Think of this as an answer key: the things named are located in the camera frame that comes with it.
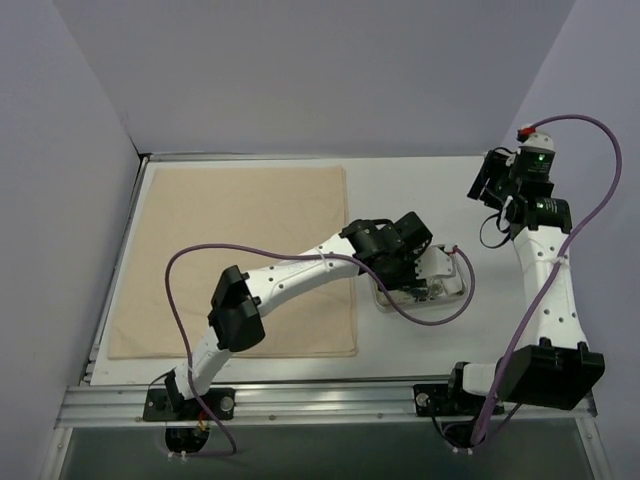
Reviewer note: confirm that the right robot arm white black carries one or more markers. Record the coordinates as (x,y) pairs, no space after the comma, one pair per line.
(551,364)

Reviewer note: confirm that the aluminium front rail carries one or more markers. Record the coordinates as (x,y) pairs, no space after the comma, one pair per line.
(309,403)

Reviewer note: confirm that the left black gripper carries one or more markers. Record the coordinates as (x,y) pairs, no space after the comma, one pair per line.
(405,273)

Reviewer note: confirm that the white gauze pad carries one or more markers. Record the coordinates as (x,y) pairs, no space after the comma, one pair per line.
(453,285)

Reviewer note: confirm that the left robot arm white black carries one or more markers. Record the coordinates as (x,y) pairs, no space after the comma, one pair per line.
(387,251)

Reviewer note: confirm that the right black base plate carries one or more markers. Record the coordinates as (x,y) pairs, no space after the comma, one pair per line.
(438,399)

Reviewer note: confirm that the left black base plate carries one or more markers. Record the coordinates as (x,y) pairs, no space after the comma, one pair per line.
(158,408)

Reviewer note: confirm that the stainless steel tray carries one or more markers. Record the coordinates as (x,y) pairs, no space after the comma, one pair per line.
(404,301)

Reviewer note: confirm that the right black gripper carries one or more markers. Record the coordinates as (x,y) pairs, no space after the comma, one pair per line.
(486,175)

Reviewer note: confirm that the small steel scissors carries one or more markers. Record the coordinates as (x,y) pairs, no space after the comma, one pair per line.
(426,293)

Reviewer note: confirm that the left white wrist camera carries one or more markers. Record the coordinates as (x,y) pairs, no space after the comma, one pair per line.
(436,262)

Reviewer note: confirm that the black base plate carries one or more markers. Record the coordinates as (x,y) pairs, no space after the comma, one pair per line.
(438,399)
(158,408)

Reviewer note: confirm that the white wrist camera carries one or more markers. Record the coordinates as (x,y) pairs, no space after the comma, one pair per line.
(436,262)
(531,137)

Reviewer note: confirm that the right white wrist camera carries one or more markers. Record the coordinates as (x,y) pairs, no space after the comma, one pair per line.
(531,137)

